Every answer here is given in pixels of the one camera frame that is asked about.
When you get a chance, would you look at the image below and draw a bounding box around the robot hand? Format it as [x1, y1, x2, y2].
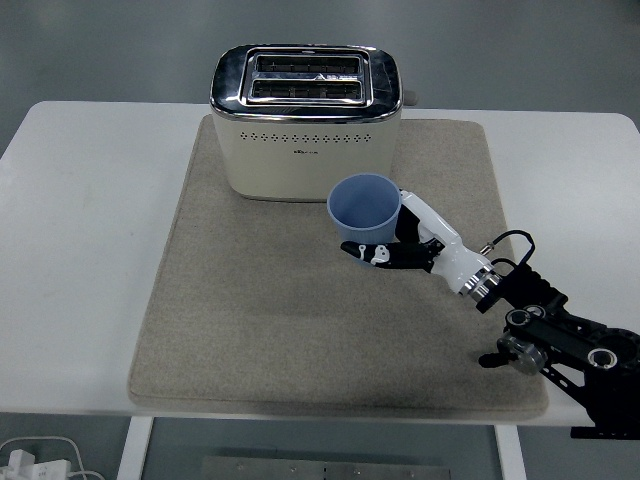
[340, 188, 492, 292]

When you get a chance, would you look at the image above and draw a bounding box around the blue ribbed plastic cup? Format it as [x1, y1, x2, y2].
[326, 172, 403, 270]

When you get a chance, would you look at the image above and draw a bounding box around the cream and chrome toaster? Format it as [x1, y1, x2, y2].
[208, 43, 418, 204]

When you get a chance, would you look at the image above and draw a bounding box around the beige fabric mat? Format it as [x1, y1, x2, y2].
[127, 114, 550, 420]

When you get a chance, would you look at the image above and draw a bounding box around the white table leg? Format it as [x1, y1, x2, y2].
[494, 424, 527, 480]
[115, 415, 156, 480]

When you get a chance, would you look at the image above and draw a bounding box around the grey metal plate with screws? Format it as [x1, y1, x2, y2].
[199, 455, 454, 480]

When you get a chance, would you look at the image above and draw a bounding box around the white power strip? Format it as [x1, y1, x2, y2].
[0, 448, 71, 480]

